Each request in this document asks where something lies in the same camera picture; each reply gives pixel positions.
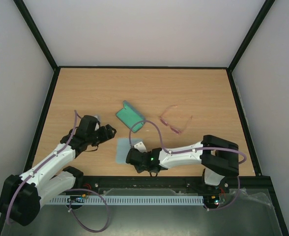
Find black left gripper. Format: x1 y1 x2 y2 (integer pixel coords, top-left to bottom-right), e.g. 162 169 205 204
87 124 117 147

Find light blue cleaning cloth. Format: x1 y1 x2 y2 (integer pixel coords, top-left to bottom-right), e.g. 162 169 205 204
116 138 131 164

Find grey green glasses case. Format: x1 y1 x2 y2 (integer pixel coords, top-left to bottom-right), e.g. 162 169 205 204
116 100 145 133

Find pink transparent sunglasses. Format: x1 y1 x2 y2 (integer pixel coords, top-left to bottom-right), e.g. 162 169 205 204
158 105 193 135

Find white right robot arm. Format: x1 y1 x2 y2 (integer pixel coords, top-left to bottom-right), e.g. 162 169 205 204
125 135 240 193

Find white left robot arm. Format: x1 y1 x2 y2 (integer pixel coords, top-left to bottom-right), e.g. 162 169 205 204
0 115 116 226

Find left controller board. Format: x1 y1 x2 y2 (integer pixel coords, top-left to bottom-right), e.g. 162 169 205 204
67 194 88 204

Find controller board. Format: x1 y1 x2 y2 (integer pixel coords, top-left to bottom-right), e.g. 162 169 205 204
203 194 226 208
67 194 88 204

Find right controller board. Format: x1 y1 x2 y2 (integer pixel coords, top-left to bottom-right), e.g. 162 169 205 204
203 194 226 208

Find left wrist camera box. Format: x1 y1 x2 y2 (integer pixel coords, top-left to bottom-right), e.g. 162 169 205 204
93 115 101 131

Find light blue slotted cable duct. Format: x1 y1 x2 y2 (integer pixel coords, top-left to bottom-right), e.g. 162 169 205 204
47 195 203 206

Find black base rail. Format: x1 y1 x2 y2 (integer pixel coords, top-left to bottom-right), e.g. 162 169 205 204
78 176 274 196

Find black frame post left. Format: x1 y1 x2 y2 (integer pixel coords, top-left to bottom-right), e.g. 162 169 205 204
13 0 59 72

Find black frame post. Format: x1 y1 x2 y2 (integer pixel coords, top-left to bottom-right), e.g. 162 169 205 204
13 0 59 72
228 0 275 73

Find black frame post right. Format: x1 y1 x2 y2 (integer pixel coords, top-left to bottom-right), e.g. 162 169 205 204
228 0 275 73

